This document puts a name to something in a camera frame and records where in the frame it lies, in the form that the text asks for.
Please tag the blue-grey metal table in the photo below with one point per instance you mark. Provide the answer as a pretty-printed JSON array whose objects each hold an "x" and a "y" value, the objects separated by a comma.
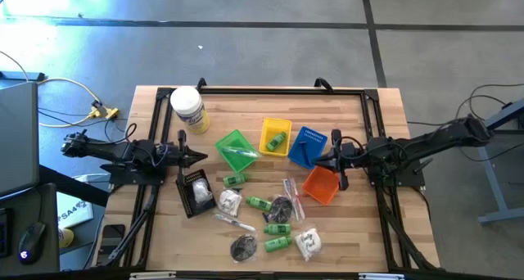
[{"x": 491, "y": 190}]

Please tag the black plastic basket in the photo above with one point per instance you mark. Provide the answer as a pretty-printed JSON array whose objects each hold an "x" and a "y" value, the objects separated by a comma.
[{"x": 186, "y": 202}]

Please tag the black keyboard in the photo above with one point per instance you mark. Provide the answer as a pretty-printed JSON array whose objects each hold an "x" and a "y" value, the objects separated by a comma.
[{"x": 4, "y": 231}]

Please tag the white cotton swabs bag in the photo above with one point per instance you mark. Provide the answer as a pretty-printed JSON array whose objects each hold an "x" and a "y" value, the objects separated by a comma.
[{"x": 229, "y": 202}]

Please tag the white cotton balls bag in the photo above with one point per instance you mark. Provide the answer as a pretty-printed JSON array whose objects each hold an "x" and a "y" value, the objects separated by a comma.
[{"x": 201, "y": 191}]

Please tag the blue plastic basket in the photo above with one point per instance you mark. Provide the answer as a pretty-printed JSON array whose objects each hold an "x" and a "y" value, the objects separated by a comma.
[{"x": 315, "y": 145}]

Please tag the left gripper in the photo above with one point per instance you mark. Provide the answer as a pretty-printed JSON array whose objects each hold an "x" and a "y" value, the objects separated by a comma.
[{"x": 174, "y": 155}]

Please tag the silver metal bracket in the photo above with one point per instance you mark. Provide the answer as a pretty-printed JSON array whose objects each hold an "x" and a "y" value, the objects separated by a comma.
[
  {"x": 151, "y": 275},
  {"x": 380, "y": 276}
]

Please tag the black desk surface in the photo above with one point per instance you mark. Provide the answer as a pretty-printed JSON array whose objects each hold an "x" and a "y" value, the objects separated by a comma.
[{"x": 49, "y": 206}]

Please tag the black computer mouse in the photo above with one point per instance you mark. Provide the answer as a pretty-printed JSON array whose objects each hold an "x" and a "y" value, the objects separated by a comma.
[{"x": 30, "y": 243}]

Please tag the green plastic basket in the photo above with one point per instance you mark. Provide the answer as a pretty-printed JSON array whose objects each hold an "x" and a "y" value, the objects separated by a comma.
[{"x": 233, "y": 161}]

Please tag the yellow plastic basket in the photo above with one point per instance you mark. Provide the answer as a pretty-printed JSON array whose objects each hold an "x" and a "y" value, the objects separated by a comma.
[{"x": 272, "y": 126}]

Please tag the orange plastic basket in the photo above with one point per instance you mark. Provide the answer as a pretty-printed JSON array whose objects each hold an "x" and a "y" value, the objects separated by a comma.
[{"x": 321, "y": 186}]

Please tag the white vanity pack bag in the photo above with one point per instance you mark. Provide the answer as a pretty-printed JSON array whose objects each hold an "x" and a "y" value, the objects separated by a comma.
[{"x": 308, "y": 243}]

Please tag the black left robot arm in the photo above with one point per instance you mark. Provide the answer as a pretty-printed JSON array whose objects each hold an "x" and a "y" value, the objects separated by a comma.
[{"x": 110, "y": 149}]

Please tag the grey laptop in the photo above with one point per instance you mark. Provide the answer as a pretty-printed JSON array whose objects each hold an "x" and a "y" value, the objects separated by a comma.
[{"x": 18, "y": 136}]

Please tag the Lysol wipes canister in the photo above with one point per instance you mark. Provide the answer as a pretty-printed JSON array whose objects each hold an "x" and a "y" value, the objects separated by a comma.
[{"x": 186, "y": 102}]

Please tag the black aluminium rig frame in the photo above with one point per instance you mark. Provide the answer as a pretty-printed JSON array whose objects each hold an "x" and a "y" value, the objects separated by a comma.
[{"x": 286, "y": 91}]

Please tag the small green shampoo bottle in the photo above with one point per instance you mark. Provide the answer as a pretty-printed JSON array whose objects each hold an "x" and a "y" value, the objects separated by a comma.
[
  {"x": 235, "y": 179},
  {"x": 258, "y": 203},
  {"x": 278, "y": 243},
  {"x": 276, "y": 141},
  {"x": 277, "y": 229}
]

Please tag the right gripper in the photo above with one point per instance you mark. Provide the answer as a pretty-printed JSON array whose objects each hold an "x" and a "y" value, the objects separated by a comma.
[{"x": 354, "y": 155}]

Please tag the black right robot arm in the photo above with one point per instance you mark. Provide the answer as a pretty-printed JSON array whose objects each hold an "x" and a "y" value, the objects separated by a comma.
[{"x": 430, "y": 143}]

